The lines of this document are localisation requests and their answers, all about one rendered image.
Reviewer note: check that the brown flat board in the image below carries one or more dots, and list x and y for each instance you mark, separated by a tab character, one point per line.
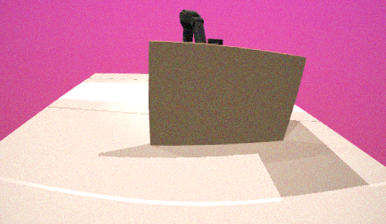
207	94

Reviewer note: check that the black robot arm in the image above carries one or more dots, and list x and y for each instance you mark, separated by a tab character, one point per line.
192	24

